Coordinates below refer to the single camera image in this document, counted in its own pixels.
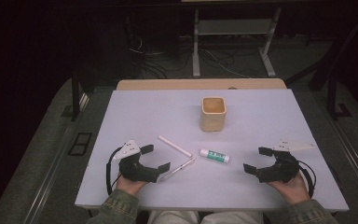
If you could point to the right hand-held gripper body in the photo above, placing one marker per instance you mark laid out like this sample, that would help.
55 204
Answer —
284 169

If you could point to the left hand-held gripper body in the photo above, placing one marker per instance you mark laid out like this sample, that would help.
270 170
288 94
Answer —
136 172

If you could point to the white pen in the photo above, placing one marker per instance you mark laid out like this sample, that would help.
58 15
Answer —
174 146

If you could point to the white glue stick green label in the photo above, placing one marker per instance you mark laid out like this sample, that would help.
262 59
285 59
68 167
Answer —
215 155

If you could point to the beige square pen holder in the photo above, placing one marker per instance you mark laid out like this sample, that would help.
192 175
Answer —
213 122

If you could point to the person's left hand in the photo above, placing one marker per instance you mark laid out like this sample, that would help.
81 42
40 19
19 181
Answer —
129 187

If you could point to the person's right hand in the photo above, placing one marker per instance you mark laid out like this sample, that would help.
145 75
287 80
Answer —
293 190

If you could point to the person's legs light trousers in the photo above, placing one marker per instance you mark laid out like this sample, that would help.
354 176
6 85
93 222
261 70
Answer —
174 217

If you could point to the light wooden table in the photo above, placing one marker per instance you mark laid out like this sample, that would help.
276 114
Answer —
180 84

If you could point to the black metal stand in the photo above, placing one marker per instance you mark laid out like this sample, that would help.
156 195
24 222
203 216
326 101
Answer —
75 99
332 99

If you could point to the white metal stand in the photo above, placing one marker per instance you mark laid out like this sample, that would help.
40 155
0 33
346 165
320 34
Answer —
230 27

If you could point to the metal floor rail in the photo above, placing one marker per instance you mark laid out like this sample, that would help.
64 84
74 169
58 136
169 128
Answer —
354 155
52 174

